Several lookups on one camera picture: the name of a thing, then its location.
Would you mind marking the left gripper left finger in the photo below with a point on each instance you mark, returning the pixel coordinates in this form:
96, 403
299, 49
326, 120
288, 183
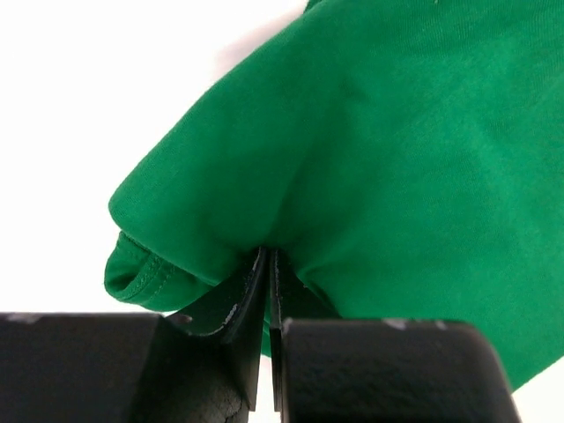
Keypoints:
199, 364

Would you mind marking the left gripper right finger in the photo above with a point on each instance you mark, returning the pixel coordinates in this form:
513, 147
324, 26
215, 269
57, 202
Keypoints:
329, 369

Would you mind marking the green t-shirt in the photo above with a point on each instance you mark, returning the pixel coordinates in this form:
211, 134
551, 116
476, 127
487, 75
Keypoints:
407, 156

